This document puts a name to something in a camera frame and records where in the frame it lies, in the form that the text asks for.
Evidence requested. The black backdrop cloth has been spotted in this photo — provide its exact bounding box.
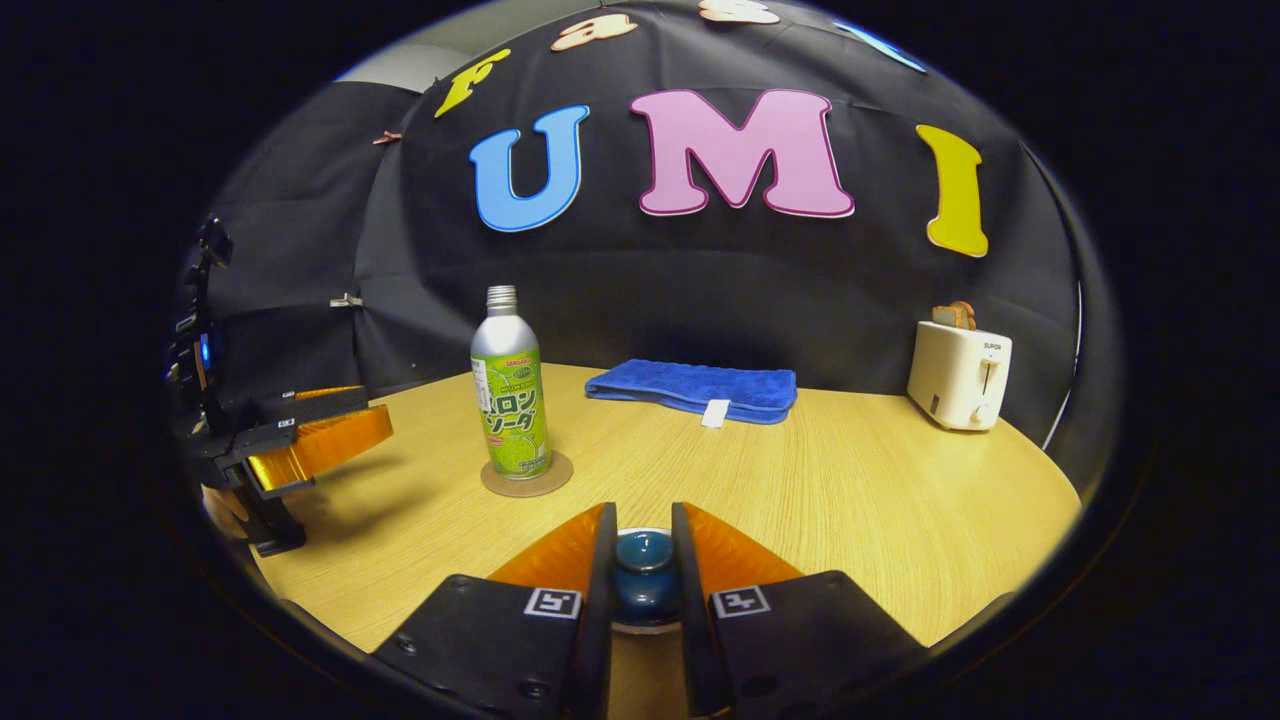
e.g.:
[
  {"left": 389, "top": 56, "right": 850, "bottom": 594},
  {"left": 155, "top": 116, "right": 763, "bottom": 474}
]
[{"left": 200, "top": 0, "right": 1093, "bottom": 451}]

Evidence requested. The round brown coaster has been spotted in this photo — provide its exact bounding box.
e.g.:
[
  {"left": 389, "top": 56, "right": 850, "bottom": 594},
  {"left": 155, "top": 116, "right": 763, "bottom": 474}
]
[{"left": 480, "top": 450, "right": 575, "bottom": 499}]

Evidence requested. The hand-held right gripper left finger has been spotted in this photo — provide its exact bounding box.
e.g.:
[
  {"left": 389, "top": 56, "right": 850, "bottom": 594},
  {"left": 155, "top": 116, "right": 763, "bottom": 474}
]
[{"left": 365, "top": 502, "right": 620, "bottom": 720}]

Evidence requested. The blue folded towel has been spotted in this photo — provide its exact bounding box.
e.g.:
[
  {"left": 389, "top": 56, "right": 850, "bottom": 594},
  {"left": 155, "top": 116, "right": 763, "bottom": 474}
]
[{"left": 585, "top": 359, "right": 799, "bottom": 429}]

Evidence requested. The silver green water bottle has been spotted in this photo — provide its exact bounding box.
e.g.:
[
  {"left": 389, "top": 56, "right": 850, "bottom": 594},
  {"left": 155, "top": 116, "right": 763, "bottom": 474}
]
[{"left": 470, "top": 285, "right": 553, "bottom": 481}]

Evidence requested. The teal teacup lid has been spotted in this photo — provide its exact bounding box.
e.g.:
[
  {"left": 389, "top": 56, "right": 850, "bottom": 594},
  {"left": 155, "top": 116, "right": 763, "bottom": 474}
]
[{"left": 614, "top": 531, "right": 682, "bottom": 625}]

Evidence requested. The white toaster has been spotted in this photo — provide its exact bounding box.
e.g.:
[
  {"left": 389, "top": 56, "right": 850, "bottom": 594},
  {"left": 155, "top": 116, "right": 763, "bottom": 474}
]
[{"left": 907, "top": 320, "right": 1014, "bottom": 433}]

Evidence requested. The teal white teacup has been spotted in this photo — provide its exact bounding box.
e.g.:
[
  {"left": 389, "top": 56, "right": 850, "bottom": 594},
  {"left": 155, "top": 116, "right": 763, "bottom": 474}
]
[{"left": 610, "top": 526, "right": 685, "bottom": 637}]

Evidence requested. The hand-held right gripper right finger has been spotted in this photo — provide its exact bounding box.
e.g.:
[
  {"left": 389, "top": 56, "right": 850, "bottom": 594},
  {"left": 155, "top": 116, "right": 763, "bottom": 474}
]
[{"left": 671, "top": 502, "right": 928, "bottom": 720}]

